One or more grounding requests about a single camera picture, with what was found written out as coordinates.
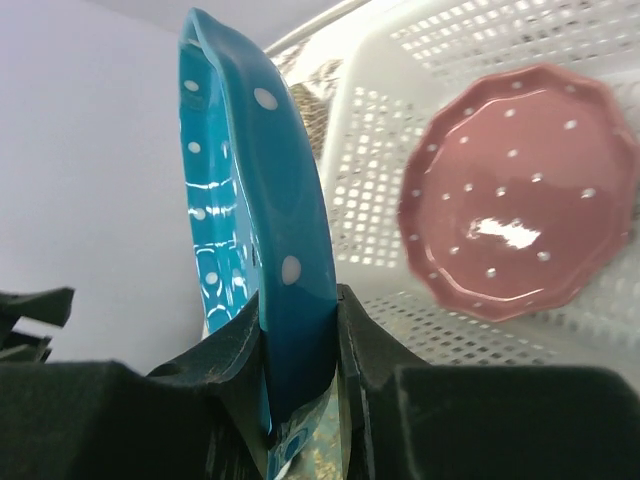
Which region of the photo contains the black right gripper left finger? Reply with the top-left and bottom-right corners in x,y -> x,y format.
1,289 -> 267,479

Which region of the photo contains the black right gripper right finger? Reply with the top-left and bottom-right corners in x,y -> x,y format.
337,285 -> 639,479

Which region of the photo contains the blue polka dot plate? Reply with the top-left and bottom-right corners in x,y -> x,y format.
179,8 -> 338,479

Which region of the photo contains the pink polka dot plate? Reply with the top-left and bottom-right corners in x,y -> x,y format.
397,64 -> 639,322

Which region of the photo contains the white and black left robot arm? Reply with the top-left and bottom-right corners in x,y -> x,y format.
1,287 -> 75,363

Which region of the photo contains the white perforated plastic bin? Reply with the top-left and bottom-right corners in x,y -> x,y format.
319,0 -> 640,386

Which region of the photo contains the patterned small ceramic bowl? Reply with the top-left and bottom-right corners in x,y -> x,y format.
289,83 -> 328,161

